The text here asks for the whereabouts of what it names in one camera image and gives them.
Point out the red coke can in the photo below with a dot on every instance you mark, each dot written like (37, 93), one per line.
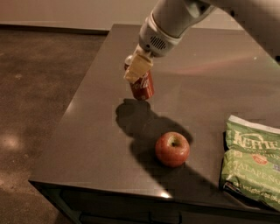
(143, 88)

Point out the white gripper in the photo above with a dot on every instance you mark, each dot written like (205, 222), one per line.
(154, 40)

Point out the red apple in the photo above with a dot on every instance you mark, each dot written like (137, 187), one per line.
(172, 149)

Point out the green kettle chips bag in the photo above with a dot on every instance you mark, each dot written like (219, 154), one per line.
(251, 163)

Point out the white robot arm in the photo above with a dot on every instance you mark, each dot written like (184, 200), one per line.
(260, 19)

